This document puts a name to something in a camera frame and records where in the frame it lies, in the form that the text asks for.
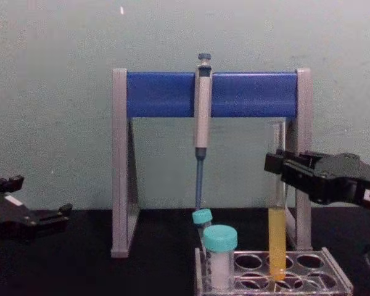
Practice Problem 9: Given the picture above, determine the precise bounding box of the black table cloth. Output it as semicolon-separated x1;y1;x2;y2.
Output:
0;208;370;296

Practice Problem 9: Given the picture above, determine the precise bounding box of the grey pipette with blue tip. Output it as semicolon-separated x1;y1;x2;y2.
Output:
193;52;213;214

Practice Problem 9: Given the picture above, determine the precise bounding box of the clear plastic tube rack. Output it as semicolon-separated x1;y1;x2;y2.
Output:
194;246;355;296

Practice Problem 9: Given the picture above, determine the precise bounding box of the glass tube with yellow liquid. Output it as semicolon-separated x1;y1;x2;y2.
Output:
268;120;288;282

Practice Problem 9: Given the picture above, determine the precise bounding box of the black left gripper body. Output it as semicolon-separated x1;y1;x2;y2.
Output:
0;188;40;245

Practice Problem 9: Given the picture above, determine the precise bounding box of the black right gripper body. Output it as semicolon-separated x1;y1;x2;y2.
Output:
310;152;370;213

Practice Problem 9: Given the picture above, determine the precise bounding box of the grey stand with blue bar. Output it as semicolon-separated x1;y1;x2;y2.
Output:
110;67;314;258

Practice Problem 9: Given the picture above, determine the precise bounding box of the small teal-capped tube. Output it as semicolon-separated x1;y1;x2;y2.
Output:
191;208;214;247

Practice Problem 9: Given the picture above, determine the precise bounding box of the large teal-capped tube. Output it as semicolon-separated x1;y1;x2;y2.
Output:
202;224;239;292

